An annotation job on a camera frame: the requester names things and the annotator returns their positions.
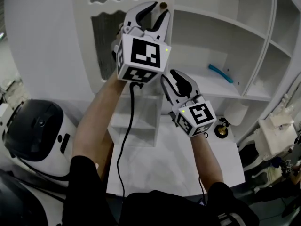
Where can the black rounded machine shell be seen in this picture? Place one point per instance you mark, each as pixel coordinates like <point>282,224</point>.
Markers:
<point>16,201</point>

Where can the small white open shelf box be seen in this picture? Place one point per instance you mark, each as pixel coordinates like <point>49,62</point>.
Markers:
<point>141,112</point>

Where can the person's left forearm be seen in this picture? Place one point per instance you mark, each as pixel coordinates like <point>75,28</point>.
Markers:
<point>94,126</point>

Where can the blue tube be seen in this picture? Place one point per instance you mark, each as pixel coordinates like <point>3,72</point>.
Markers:
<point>219,73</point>

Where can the white cabinet door ribbed glass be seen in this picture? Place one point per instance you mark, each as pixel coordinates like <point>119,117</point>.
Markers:
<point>82,32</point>

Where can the white cabinet with open shelves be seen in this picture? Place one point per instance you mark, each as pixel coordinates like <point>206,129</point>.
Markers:
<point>254,13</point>

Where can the white and black robot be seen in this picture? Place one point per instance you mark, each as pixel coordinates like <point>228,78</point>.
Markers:
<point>35,131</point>

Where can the person's right forearm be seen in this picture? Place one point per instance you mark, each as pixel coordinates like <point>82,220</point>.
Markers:
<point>207,159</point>

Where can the white ornate chair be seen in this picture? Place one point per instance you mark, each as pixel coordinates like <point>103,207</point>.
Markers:
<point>275,135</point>

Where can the person's black clothing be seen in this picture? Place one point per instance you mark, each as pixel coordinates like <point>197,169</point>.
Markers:
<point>164,208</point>

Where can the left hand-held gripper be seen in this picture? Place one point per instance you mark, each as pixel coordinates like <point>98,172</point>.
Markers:
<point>145,55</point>

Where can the black and gold desk bell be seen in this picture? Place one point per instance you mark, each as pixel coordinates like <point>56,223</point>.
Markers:
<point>221,131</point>

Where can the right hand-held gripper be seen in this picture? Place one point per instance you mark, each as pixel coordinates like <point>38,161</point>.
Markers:
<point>200,116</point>

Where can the brass door knob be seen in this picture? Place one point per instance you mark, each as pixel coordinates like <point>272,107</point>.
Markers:
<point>163,5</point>

